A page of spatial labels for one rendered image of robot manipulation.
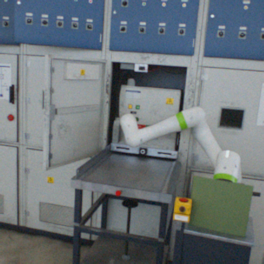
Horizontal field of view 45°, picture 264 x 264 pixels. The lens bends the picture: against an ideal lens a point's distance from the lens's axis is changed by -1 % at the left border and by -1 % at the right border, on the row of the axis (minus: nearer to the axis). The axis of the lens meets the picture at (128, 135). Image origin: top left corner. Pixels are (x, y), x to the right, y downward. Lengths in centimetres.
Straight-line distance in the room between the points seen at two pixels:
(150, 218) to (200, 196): 107
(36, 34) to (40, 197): 137
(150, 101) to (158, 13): 64
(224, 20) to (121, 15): 73
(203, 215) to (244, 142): 89
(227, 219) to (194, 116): 68
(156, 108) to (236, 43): 74
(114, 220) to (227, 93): 137
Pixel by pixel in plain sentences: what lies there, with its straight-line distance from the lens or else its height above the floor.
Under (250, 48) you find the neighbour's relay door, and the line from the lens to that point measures 243.
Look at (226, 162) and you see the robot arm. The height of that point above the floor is 107.
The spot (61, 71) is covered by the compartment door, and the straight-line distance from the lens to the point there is 219.
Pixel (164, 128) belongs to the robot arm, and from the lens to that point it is 207.
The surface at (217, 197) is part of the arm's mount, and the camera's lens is 170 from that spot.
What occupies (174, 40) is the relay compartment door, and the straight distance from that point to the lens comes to 243.
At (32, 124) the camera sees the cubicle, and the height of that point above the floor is 101.
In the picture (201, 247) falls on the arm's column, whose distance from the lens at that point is 178.
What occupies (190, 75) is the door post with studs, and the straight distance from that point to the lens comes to 243.
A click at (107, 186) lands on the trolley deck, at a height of 84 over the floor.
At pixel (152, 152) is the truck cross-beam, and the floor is 89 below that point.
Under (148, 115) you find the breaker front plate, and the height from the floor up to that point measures 118.
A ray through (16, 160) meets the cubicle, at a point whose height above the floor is 68.
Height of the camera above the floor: 153
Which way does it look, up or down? 12 degrees down
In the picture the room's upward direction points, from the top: 4 degrees clockwise
